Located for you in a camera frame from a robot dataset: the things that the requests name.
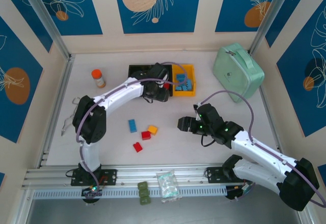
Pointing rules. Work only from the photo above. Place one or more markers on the arm base controller board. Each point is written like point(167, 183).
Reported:
point(92, 190)
point(235, 192)

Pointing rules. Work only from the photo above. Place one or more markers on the red lego brick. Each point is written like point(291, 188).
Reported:
point(166, 85)
point(137, 147)
point(146, 135)

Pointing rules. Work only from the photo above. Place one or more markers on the orange-yellow lego brick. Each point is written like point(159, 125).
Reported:
point(153, 129)

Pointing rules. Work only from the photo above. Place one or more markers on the long blue lego brick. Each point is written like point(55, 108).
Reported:
point(180, 77)
point(132, 126)
point(184, 86)

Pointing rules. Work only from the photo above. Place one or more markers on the metal tongs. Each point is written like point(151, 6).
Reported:
point(63, 129)

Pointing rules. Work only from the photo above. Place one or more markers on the aluminium frame post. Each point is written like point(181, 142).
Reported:
point(47, 17)
point(268, 17)

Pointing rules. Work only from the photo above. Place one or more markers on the mint green zip case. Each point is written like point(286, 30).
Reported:
point(237, 73)

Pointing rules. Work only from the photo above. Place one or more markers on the green rounded block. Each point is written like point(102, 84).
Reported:
point(145, 200)
point(144, 193)
point(143, 185)

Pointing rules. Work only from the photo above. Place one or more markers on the clear plastic packet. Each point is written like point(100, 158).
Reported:
point(166, 185)

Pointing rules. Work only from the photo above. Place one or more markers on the aluminium table side rail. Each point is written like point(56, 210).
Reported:
point(270, 112)
point(61, 86)

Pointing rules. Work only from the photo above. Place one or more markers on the yellow plastic bin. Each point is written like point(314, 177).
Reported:
point(191, 68)

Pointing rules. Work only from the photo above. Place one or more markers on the orange spice bottle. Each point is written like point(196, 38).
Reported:
point(98, 80)

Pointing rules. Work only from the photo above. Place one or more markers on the wide aluminium extrusion rail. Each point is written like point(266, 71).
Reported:
point(193, 173)

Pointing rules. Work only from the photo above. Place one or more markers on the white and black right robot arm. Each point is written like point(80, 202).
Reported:
point(298, 188)

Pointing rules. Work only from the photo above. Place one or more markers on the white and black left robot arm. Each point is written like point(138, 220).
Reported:
point(119, 91)

